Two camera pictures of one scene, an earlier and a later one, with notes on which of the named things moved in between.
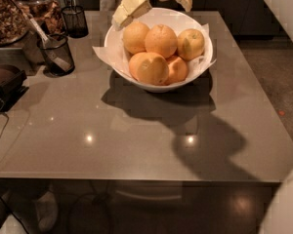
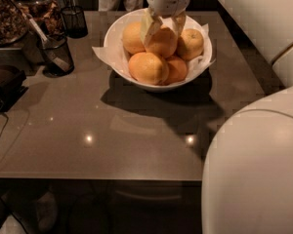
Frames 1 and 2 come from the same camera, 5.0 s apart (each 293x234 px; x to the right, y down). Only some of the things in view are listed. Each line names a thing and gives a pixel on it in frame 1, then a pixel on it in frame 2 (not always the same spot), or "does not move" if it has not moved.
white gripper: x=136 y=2 to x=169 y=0
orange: x=134 y=37 does not move
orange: x=161 y=40 does not move
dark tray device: x=7 y=85 does not move
